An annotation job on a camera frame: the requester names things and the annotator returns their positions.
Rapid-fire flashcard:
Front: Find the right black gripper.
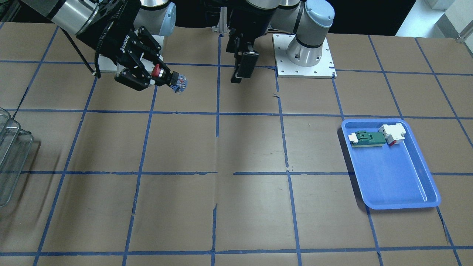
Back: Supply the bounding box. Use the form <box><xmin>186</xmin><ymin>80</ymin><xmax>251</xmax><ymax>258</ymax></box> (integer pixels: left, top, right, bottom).
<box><xmin>76</xmin><ymin>0</ymin><xmax>171</xmax><ymax>91</ymax></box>

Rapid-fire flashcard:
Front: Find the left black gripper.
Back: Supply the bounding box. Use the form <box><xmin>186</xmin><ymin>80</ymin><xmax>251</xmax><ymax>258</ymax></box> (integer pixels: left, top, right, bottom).
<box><xmin>226</xmin><ymin>7</ymin><xmax>274</xmax><ymax>84</ymax></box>

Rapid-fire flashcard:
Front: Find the red emergency stop button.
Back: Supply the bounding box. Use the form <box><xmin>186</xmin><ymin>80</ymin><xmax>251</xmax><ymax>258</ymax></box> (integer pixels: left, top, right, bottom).
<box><xmin>150</xmin><ymin>63</ymin><xmax>188</xmax><ymax>93</ymax></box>

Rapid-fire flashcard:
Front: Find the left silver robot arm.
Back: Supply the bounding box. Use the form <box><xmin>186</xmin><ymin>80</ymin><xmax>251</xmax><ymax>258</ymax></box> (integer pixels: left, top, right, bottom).
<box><xmin>222</xmin><ymin>0</ymin><xmax>336</xmax><ymax>83</ymax></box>

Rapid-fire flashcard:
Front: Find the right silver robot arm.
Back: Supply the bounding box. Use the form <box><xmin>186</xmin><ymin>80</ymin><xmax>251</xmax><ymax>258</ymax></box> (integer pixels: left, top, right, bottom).
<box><xmin>25</xmin><ymin>0</ymin><xmax>187</xmax><ymax>92</ymax></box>

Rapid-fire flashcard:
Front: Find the green white connector block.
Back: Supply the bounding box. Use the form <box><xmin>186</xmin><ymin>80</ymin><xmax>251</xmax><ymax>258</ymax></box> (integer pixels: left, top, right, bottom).
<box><xmin>348</xmin><ymin>131</ymin><xmax>386</xmax><ymax>147</ymax></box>

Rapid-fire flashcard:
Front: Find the blue plastic tray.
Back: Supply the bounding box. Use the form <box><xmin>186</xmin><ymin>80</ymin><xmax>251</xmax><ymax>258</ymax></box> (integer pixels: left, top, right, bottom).
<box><xmin>341</xmin><ymin>118</ymin><xmax>441</xmax><ymax>210</ymax></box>

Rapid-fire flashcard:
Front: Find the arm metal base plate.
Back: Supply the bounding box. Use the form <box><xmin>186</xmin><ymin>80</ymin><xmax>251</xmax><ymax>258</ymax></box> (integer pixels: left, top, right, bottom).
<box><xmin>272</xmin><ymin>34</ymin><xmax>337</xmax><ymax>79</ymax></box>
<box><xmin>98</xmin><ymin>35</ymin><xmax>167</xmax><ymax>74</ymax></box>

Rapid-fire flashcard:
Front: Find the silver wire mesh shelf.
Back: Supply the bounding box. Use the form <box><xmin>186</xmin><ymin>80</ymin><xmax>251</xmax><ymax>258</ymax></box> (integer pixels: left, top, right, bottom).
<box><xmin>0</xmin><ymin>108</ymin><xmax>34</xmax><ymax>207</ymax></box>

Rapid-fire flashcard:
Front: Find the white red switch block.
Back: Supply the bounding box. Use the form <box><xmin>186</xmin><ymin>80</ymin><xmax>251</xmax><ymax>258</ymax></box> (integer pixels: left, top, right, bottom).
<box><xmin>378</xmin><ymin>123</ymin><xmax>406</xmax><ymax>146</ymax></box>

